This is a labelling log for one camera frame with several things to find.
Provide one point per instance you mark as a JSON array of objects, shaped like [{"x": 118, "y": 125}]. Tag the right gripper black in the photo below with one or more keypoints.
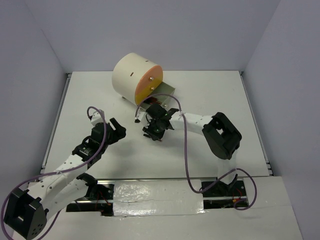
[{"x": 155, "y": 136}]

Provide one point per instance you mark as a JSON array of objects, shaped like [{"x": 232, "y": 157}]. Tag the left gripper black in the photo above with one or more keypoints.
[{"x": 120, "y": 132}]

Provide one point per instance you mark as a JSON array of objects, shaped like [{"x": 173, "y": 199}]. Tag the cream round drawer organizer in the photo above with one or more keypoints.
[{"x": 137, "y": 79}]

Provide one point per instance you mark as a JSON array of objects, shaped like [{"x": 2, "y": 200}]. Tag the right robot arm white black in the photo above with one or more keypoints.
[{"x": 222, "y": 137}]

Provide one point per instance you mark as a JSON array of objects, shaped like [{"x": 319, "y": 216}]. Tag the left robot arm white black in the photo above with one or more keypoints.
[{"x": 28, "y": 211}]

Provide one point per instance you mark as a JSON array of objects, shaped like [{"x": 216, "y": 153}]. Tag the silver foil tape sheet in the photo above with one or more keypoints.
[{"x": 156, "y": 198}]

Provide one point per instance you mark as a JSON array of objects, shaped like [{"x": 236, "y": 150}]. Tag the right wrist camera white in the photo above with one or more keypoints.
[{"x": 139, "y": 116}]

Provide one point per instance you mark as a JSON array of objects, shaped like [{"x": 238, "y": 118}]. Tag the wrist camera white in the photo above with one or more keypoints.
[
  {"x": 97, "y": 117},
  {"x": 139, "y": 116}
]

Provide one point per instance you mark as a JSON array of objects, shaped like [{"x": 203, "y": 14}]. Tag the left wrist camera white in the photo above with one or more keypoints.
[{"x": 97, "y": 117}]

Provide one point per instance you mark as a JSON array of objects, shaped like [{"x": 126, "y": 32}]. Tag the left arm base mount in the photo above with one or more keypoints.
[{"x": 98, "y": 198}]

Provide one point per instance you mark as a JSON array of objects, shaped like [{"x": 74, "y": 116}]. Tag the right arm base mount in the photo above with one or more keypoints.
[{"x": 223, "y": 196}]

